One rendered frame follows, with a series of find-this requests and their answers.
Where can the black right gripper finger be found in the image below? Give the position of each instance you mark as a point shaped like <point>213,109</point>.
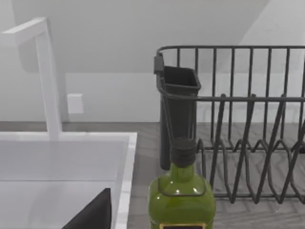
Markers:
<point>95,212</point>

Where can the white sink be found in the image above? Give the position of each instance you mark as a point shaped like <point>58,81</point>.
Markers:
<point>64,176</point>

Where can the tall white tap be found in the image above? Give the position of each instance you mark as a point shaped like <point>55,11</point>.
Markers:
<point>45,71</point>

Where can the green bottle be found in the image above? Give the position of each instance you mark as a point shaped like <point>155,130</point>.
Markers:
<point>181,198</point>

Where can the dark grey utensil holder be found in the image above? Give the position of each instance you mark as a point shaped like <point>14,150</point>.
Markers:
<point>177,105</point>

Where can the white wall socket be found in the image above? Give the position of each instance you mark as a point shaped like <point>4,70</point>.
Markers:
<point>75,103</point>

